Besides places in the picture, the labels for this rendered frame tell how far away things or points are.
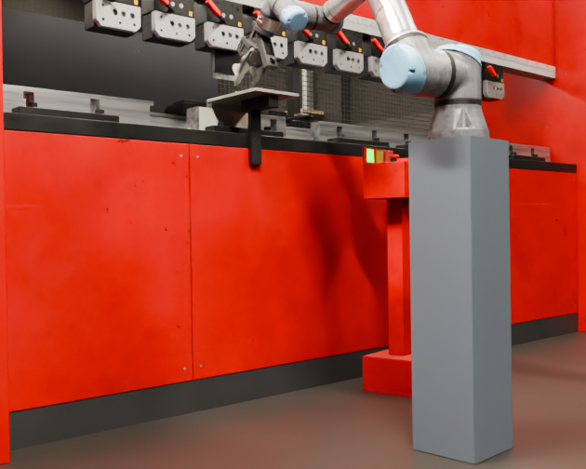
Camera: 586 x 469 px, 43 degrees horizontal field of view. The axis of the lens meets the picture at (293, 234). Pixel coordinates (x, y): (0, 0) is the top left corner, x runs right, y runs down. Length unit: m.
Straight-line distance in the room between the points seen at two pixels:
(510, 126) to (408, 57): 2.62
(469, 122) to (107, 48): 1.58
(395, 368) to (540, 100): 2.18
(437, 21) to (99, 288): 2.00
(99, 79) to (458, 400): 1.80
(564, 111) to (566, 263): 0.81
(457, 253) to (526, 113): 2.58
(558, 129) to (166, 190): 2.52
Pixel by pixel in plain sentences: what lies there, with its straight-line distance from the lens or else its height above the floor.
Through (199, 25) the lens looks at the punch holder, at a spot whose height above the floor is 1.25.
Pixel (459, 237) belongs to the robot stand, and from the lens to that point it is 1.80.
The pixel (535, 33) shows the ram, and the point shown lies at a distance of 4.13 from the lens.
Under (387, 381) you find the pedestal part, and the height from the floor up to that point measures 0.04.
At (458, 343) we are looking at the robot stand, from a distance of 1.82.
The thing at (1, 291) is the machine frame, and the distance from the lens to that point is 1.93.
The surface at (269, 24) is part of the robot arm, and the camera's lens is 2.45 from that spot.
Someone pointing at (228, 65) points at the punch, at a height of 1.13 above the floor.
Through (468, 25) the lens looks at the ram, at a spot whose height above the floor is 1.49.
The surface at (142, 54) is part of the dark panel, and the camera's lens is 3.04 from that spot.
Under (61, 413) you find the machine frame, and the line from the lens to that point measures 2.15.
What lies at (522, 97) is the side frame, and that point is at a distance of 4.34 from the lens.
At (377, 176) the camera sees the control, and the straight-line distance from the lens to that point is 2.52.
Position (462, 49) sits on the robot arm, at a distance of 1.90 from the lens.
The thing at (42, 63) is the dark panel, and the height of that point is 1.16.
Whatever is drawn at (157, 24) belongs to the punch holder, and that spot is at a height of 1.21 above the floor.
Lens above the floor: 0.56
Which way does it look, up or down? level
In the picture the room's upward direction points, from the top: 1 degrees counter-clockwise
